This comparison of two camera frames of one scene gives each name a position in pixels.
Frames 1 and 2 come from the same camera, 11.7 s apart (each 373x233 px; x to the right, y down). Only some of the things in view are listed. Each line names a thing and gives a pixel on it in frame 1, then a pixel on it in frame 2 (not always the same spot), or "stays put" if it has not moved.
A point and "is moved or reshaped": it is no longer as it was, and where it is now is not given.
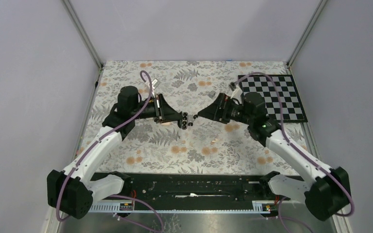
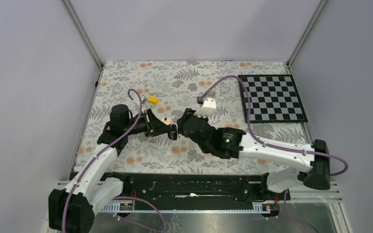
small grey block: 211,93 stays put
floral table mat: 207,146 stays put
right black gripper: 212,111 -> 188,113
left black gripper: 163,112 -> 153,125
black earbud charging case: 184,122 is moved or reshaped
